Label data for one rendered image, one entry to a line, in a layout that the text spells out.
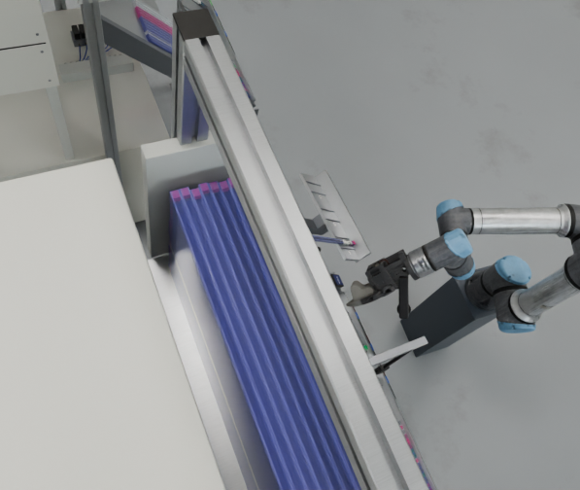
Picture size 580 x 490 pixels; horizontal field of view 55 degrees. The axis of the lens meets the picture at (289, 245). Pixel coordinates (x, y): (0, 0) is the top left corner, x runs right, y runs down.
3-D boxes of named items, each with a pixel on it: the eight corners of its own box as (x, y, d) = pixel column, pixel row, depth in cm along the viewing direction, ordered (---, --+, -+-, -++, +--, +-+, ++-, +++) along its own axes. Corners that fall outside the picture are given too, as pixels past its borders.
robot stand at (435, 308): (432, 310, 266) (492, 264, 217) (449, 346, 260) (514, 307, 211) (399, 321, 260) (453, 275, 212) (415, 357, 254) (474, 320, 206)
